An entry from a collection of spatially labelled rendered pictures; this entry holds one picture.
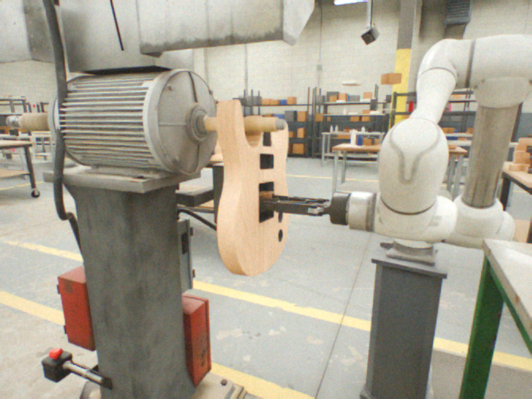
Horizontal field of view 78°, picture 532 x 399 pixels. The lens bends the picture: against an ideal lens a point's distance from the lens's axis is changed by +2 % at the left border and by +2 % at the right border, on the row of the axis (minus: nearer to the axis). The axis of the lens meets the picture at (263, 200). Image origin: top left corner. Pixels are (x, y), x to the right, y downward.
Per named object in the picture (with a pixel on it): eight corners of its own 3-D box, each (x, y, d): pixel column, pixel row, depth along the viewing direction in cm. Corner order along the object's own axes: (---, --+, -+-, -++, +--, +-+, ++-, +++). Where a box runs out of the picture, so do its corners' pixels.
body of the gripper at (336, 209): (344, 229, 72) (304, 224, 76) (351, 222, 80) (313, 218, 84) (347, 195, 71) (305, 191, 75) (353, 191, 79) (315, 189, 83)
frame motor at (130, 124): (48, 172, 88) (32, 70, 82) (126, 161, 112) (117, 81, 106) (171, 185, 72) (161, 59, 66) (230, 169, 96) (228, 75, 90)
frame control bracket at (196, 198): (184, 207, 100) (183, 194, 99) (216, 194, 117) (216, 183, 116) (194, 207, 98) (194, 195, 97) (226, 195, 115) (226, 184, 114)
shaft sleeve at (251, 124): (203, 124, 77) (207, 114, 79) (209, 133, 80) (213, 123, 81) (273, 125, 70) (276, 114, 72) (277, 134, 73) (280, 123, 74)
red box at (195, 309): (142, 370, 128) (132, 284, 119) (163, 349, 139) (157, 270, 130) (195, 390, 118) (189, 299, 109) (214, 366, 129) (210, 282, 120)
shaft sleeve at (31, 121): (16, 123, 102) (26, 109, 105) (32, 134, 107) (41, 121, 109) (54, 123, 95) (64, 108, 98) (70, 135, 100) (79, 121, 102)
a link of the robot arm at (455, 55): (415, 64, 92) (472, 59, 86) (425, 30, 101) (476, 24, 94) (414, 103, 102) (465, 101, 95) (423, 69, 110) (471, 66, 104)
